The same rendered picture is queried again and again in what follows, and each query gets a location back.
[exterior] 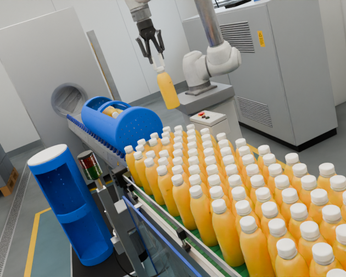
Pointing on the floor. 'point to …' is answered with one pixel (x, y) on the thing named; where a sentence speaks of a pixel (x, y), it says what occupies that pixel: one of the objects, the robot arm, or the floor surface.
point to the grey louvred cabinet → (276, 69)
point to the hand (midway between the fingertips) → (157, 62)
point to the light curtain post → (103, 65)
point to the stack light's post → (121, 231)
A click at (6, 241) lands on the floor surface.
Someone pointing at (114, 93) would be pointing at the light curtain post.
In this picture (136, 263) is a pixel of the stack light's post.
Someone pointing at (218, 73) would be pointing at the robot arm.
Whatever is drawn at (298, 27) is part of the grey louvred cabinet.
